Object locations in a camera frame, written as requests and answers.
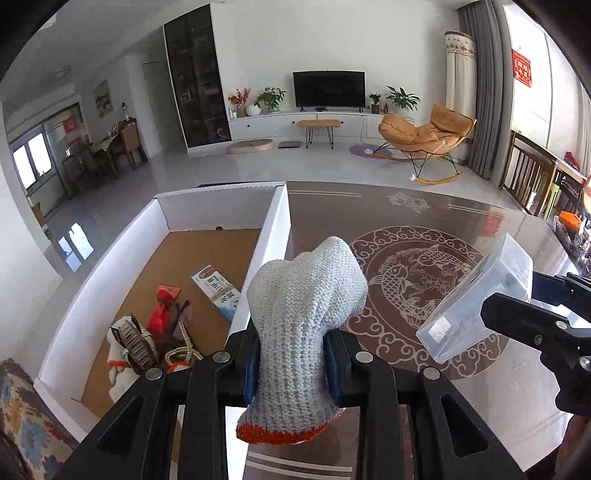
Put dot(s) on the orange lounge chair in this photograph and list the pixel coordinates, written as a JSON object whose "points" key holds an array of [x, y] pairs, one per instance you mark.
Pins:
{"points": [[415, 134]]}

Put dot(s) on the red door decoration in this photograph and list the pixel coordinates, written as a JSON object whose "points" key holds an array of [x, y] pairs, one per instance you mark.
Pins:
{"points": [[70, 124]]}

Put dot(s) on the clear plastic box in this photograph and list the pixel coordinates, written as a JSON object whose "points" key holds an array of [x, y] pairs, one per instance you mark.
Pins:
{"points": [[480, 300]]}

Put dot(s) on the red wall decoration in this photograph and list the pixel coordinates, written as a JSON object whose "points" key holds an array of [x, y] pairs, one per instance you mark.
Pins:
{"points": [[521, 68]]}

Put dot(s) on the dining table with chairs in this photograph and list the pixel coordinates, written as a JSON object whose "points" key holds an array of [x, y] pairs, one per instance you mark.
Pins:
{"points": [[120, 147]]}

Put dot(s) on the wall painting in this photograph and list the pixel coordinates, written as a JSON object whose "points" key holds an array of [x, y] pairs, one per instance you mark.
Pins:
{"points": [[103, 96]]}

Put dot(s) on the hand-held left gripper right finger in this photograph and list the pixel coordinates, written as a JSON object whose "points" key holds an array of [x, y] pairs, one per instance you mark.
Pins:
{"points": [[333, 369]]}

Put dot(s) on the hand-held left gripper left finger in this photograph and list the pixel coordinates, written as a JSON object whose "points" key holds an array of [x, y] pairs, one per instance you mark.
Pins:
{"points": [[249, 369]]}

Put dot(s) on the grey curtain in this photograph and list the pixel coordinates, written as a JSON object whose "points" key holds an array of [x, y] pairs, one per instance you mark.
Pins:
{"points": [[487, 83]]}

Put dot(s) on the white cardboard box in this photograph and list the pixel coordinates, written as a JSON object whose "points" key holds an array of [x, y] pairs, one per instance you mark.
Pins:
{"points": [[221, 205]]}

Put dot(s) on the rhinestone hair clip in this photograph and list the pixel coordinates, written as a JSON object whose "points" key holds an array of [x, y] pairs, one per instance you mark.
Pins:
{"points": [[184, 353]]}

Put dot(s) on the purple rug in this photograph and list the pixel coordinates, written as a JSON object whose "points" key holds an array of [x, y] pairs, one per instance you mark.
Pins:
{"points": [[360, 151]]}

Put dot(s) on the white television cabinet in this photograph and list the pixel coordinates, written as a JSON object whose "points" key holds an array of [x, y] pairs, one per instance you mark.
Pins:
{"points": [[263, 127]]}

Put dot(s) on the cluttered side table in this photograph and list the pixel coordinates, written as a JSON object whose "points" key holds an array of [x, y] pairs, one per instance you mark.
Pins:
{"points": [[575, 184]]}

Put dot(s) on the dark glass display cabinet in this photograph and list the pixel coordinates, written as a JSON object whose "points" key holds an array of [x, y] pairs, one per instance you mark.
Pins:
{"points": [[198, 78]]}

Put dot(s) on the white patterned curtain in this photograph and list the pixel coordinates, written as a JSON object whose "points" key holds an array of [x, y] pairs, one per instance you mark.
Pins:
{"points": [[459, 74]]}

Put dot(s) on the white knit glove orange cuff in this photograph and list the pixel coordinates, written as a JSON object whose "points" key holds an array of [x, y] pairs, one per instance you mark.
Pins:
{"points": [[117, 383], [295, 323]]}

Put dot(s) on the wooden chair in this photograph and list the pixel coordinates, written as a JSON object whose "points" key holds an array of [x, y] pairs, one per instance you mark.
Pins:
{"points": [[526, 170]]}

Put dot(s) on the round ceiling light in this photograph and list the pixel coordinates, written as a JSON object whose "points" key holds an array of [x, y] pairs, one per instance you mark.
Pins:
{"points": [[61, 73]]}

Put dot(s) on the bushy green potted plant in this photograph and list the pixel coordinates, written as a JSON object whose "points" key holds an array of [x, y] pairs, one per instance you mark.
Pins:
{"points": [[270, 98]]}

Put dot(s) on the dark brown hair claw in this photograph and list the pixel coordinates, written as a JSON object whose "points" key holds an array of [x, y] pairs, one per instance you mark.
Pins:
{"points": [[136, 348]]}

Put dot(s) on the blue and white medicine box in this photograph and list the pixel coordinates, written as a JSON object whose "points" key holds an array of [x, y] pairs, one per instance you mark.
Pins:
{"points": [[217, 290]]}

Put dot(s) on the patterned blanket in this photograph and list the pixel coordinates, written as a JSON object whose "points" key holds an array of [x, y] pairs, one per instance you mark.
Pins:
{"points": [[27, 415]]}

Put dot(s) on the small potted plant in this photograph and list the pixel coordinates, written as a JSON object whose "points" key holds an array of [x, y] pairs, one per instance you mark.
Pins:
{"points": [[374, 101]]}

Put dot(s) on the beige floor cushion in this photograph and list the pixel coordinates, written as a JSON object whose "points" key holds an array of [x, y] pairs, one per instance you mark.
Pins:
{"points": [[249, 146]]}

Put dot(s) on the red flower arrangement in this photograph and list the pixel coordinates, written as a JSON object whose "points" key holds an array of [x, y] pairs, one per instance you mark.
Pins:
{"points": [[238, 99]]}

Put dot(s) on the red packet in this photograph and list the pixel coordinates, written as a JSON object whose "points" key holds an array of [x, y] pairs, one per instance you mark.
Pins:
{"points": [[162, 314]]}

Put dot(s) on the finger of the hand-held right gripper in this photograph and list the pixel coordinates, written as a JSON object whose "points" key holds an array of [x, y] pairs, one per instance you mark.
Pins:
{"points": [[547, 287], [521, 318]]}

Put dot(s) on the orange object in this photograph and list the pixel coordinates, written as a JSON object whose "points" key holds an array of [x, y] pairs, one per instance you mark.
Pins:
{"points": [[571, 220]]}

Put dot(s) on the broad leaf potted plant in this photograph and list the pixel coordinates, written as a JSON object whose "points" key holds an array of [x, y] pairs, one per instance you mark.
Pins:
{"points": [[402, 98]]}

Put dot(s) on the white round vase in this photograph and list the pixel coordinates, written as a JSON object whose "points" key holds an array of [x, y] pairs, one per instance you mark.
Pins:
{"points": [[253, 110]]}

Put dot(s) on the black television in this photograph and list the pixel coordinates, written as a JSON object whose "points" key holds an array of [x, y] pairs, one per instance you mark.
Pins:
{"points": [[328, 90]]}

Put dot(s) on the dark floor mat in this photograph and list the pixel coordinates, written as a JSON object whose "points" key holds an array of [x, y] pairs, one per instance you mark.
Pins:
{"points": [[288, 144]]}

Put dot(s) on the wooden bench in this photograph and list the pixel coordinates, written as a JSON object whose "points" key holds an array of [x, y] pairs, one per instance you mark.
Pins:
{"points": [[318, 123]]}

